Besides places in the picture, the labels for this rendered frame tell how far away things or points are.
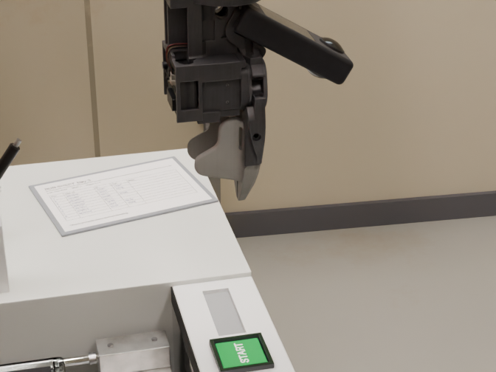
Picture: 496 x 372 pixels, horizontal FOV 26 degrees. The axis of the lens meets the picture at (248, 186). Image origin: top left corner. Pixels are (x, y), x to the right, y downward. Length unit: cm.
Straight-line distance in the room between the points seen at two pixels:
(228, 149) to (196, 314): 27
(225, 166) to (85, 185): 49
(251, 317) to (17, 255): 30
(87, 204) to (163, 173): 13
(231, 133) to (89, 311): 35
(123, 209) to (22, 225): 13
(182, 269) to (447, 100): 208
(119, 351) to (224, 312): 13
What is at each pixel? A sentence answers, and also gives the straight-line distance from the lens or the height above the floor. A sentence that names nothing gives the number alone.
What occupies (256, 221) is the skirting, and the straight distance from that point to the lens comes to 324.
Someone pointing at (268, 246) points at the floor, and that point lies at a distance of 321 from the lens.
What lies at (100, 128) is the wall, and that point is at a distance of 306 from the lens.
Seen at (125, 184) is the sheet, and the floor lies 97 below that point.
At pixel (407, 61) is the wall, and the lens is 316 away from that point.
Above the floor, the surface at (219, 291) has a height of 96.
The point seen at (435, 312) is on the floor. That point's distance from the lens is 295.
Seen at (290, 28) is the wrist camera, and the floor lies 132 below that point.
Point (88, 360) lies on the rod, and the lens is 123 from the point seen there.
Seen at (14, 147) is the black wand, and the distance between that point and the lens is 116.
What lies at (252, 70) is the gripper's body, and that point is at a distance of 93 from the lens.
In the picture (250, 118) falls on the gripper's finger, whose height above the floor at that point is 124.
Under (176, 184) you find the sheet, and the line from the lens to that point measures 143.
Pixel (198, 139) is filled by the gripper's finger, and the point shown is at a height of 120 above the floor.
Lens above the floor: 162
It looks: 27 degrees down
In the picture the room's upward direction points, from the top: straight up
